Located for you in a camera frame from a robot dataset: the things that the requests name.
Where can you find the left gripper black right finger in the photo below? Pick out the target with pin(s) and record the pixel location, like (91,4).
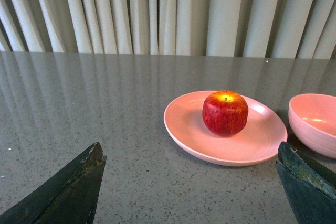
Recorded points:
(309,186)

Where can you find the pink plate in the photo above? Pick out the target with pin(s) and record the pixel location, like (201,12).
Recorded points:
(256,143)

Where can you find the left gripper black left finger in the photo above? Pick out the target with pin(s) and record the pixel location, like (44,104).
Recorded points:
(70,196)

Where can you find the white pleated curtain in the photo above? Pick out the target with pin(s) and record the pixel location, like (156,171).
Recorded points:
(241,28)

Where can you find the red apple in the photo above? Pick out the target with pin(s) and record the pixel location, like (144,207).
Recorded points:
(225,113)

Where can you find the pink bowl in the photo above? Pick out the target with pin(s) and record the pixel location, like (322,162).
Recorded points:
(312,120)

